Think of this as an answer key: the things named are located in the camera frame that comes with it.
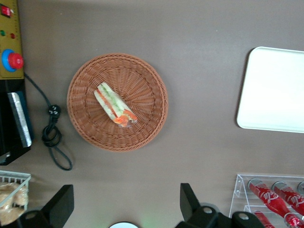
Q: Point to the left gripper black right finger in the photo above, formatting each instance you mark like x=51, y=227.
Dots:
x=190, y=206

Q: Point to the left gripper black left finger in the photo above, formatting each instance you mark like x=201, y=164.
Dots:
x=57, y=206

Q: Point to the triangle sandwich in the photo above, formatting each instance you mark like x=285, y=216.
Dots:
x=111, y=104

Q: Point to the round brown wicker basket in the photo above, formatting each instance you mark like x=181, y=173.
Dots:
x=142, y=95

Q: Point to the cream rectangular serving tray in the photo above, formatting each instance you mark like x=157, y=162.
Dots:
x=275, y=90

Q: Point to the bagged bread snacks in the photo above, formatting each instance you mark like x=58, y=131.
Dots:
x=10, y=199

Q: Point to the clear acrylic bottle rack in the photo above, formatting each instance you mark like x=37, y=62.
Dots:
x=240, y=190

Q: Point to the red cola bottle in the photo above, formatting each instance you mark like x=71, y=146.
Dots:
x=263, y=219
x=268, y=197
x=293, y=199
x=295, y=222

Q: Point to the black countertop appliance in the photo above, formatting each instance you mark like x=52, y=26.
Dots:
x=7, y=142

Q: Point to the silver metal bar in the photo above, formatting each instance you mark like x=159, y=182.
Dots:
x=20, y=118

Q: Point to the red emergency stop button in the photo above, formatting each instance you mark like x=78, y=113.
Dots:
x=14, y=60

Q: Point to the yellow control panel box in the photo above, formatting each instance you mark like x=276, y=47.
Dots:
x=9, y=23

